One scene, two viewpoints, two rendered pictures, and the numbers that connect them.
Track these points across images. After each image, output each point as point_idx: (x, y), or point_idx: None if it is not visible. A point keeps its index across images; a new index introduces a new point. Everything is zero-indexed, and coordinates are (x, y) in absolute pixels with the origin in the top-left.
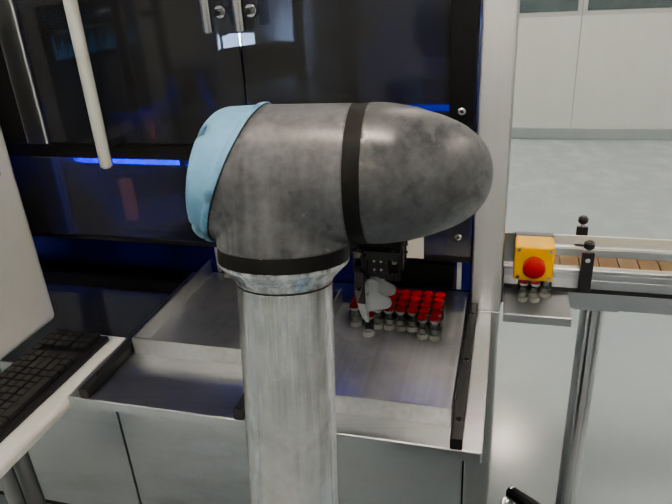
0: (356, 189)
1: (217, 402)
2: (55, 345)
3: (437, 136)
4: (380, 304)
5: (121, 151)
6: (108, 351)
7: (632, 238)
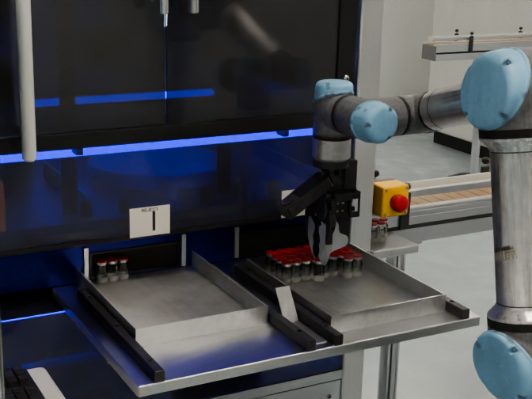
0: None
1: (275, 348)
2: None
3: None
4: (340, 243)
5: (19, 144)
6: (43, 380)
7: (414, 181)
